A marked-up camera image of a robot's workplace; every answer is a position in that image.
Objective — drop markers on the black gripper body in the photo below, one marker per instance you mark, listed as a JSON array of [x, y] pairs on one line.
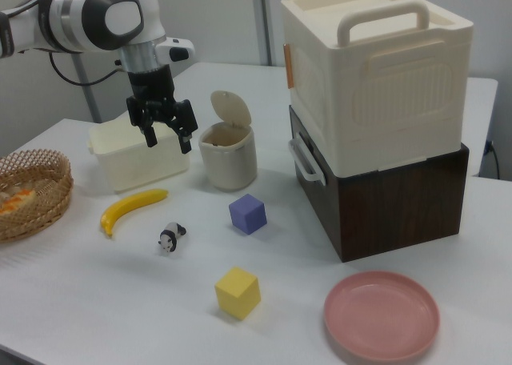
[[152, 85]]

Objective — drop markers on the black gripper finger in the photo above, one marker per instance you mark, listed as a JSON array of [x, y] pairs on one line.
[[185, 141], [149, 135]]

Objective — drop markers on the beige dustbin lid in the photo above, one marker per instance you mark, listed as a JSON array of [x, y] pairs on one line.
[[232, 109]]

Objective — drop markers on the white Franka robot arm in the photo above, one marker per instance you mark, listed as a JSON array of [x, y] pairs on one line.
[[80, 13]]

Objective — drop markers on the beige round dustbin body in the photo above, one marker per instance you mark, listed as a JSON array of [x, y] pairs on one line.
[[228, 165]]

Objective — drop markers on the white rectangular plastic container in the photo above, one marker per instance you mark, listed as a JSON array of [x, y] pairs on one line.
[[132, 165]]

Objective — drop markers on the yellow banana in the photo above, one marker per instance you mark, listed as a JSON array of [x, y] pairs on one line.
[[128, 207]]

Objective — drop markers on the purple cube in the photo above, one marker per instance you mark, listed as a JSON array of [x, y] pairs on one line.
[[246, 215]]

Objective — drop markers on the panda figurine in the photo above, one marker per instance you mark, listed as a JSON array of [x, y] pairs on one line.
[[171, 237]]

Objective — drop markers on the woven wicker basket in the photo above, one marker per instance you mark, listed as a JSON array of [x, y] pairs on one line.
[[48, 205]]

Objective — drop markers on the orange latch tab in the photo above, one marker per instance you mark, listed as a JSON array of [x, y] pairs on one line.
[[288, 66]]

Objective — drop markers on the orange topped bread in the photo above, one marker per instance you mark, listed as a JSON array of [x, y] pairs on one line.
[[18, 201]]

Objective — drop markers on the yellow cube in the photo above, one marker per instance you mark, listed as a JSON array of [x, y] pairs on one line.
[[236, 295]]

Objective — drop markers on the cream plastic storage box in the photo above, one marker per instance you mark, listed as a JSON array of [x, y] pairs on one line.
[[380, 101]]

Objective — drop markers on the dark wooden box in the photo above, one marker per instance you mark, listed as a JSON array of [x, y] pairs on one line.
[[400, 213]]

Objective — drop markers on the pink plate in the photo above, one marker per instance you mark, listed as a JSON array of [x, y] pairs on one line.
[[380, 317]]

